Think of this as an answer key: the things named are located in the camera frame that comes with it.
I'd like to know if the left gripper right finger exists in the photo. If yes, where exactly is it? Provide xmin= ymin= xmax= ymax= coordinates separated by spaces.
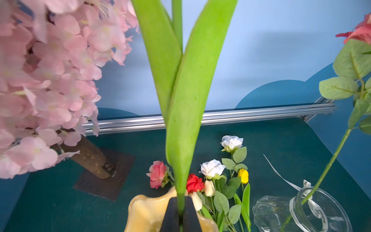
xmin=182 ymin=196 xmax=202 ymax=232

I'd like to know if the yellow fluted glass vase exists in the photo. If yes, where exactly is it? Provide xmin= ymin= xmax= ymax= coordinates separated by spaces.
xmin=125 ymin=187 xmax=219 ymax=232

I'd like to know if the white tulip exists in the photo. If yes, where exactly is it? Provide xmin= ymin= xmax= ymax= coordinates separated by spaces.
xmin=189 ymin=192 xmax=203 ymax=212

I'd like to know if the aluminium back frame rail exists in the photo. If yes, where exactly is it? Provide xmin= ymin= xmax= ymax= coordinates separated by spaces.
xmin=99 ymin=98 xmax=338 ymax=135

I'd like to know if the white rose near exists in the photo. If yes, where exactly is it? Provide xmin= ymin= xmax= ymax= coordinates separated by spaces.
xmin=199 ymin=159 xmax=226 ymax=180

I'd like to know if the pink cherry blossom tree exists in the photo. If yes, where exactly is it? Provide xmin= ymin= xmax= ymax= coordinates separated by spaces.
xmin=0 ymin=0 xmax=139 ymax=202

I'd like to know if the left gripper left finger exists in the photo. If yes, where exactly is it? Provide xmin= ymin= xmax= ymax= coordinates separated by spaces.
xmin=160 ymin=197 xmax=180 ymax=232

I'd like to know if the red rose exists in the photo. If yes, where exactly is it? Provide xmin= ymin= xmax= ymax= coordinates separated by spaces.
xmin=186 ymin=174 xmax=204 ymax=194

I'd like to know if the orange yellow tulip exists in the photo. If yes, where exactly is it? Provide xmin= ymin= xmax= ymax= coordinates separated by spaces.
xmin=132 ymin=1 xmax=237 ymax=214

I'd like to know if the pink rose with stem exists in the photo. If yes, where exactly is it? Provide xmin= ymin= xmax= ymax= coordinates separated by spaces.
xmin=279 ymin=11 xmax=371 ymax=232

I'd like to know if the clear glass vase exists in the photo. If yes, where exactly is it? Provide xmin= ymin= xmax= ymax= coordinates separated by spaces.
xmin=253 ymin=180 xmax=353 ymax=232

